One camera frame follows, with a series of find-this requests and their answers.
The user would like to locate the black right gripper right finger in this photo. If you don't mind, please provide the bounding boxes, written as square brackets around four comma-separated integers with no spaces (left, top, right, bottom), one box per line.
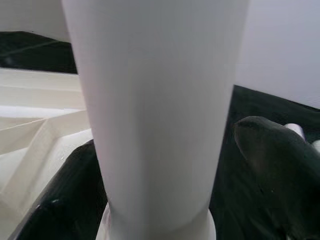
[232,115,320,240]

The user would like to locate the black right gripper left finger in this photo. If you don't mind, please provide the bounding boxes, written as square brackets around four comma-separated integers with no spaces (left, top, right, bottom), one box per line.
[14,139,110,240]

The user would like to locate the white plastic ribbed tabletop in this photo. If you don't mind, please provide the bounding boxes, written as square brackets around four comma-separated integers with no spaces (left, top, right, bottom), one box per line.
[0,66,111,226]

